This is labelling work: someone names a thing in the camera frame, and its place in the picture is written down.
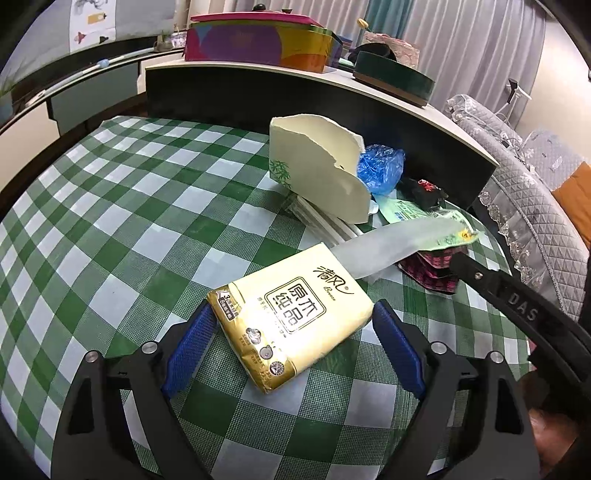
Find red plaid cloth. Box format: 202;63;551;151
398;246;468;295

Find yellow tissue pack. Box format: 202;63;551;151
207;243;374;394

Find white wet wipe sheet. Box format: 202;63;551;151
332;217;464;279

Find black red snack wrapper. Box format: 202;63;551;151
397;177;448;212

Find green white wipes packet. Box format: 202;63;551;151
375;195;480;251

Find blue plastic bag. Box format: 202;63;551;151
356;144;406;196

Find torn cream tissue box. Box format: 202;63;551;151
269;114;370;224

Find person's right hand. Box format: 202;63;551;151
519;371;580;478

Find grey quilted sofa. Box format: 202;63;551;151
445;94;589;319

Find orange cushion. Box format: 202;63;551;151
552;162;591;248

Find green checked tablecloth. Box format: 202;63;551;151
0;115;532;480

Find white coffee table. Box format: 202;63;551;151
145;60;498;208

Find dark green round tin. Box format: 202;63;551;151
353;51;435;107

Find grey curtains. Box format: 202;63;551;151
207;0;548;126

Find pink patterned basket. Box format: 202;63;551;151
361;31;420;70

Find black bowl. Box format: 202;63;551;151
348;43;397;64

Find tv cabinet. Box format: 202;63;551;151
1;48;183;194

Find teal curtain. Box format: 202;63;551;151
365;0;415;38

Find colourful storage box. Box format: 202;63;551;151
184;11;342;73

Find covered television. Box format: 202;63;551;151
1;0;182;84

